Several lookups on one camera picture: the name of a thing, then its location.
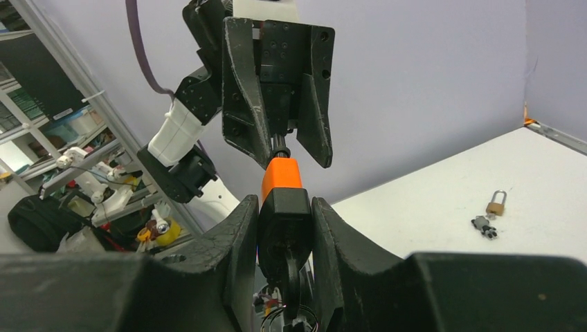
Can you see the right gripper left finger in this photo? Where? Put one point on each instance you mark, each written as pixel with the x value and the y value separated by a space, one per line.
pixel 206 285

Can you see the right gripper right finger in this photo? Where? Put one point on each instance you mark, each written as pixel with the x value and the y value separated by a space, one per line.
pixel 359 286

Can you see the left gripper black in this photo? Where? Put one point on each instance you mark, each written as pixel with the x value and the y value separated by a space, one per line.
pixel 275 80

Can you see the orange padlock keys black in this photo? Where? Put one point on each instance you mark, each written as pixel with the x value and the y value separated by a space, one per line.
pixel 289 312

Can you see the orange padlock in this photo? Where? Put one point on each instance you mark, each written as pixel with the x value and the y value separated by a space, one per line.
pixel 284 237

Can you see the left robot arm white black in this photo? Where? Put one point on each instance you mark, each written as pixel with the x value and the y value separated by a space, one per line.
pixel 173 157

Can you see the brass padlock keys grey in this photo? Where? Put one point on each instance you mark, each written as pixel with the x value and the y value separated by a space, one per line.
pixel 483 225

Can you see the cluttered metal shelf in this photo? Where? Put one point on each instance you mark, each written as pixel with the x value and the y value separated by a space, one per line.
pixel 110 198

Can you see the aluminium rail frame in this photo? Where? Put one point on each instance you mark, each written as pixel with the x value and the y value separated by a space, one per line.
pixel 555 135

